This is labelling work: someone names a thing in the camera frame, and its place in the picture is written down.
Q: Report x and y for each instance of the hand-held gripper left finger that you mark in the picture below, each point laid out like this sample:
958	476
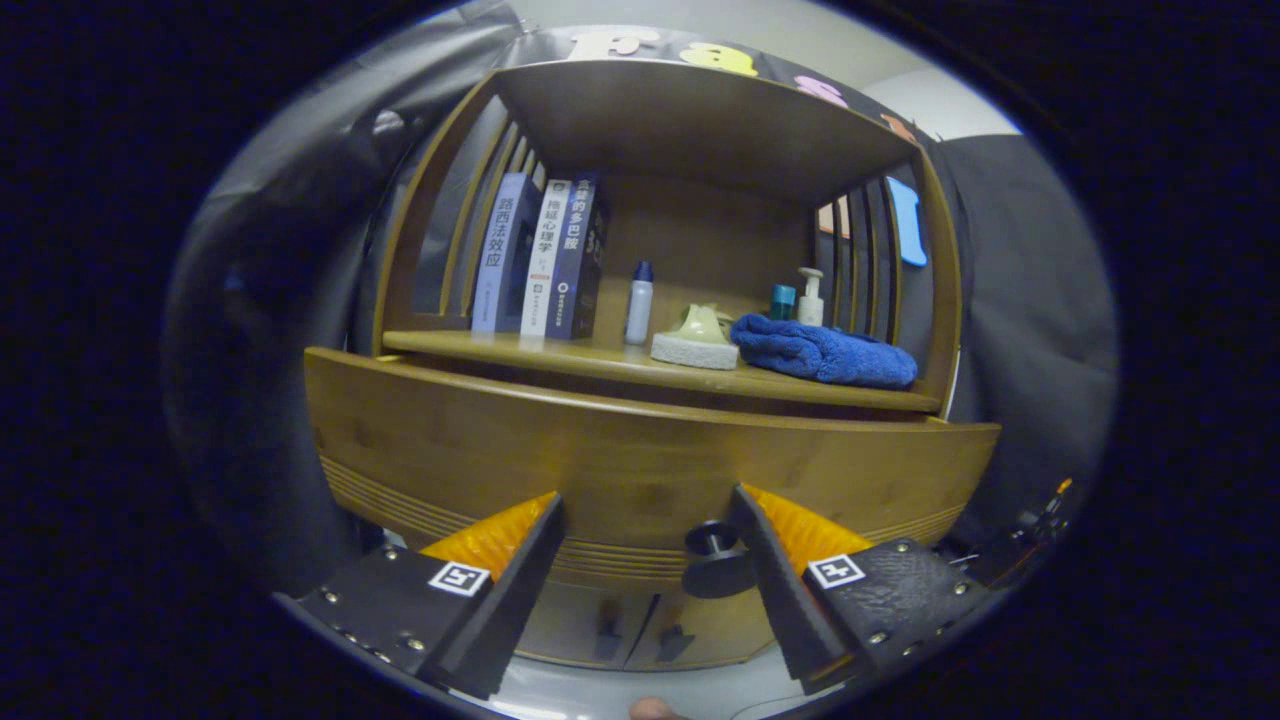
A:
520	600

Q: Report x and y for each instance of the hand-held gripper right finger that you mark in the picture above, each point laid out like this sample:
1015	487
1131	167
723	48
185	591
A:
780	600

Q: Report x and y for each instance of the wooden drawer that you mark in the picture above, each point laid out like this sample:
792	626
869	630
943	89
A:
600	460

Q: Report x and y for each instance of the wooden cabinet door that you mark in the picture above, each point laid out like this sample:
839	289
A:
720	630
570	625

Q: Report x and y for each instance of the wooden countertop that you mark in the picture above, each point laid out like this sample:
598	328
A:
600	355

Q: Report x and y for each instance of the wooden cabinet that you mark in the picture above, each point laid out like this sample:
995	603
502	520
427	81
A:
700	110

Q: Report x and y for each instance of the black equipment with orange part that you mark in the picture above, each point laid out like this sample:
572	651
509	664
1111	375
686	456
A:
1010	550

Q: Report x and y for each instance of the blue folded towel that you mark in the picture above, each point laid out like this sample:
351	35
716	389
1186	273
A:
830	355

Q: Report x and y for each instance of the white pump bottle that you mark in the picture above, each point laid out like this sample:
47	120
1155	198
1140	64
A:
811	305

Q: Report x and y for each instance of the teal bottle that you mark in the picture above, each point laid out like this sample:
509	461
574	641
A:
782	303

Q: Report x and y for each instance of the white bottle with blue cap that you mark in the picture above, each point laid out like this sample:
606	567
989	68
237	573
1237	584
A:
639	305

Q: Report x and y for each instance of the white spine book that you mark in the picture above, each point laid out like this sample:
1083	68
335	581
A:
545	265

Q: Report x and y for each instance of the dark blue book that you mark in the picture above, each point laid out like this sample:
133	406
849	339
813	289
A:
580	265

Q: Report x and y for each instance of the light blue book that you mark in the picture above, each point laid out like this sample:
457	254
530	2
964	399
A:
495	260

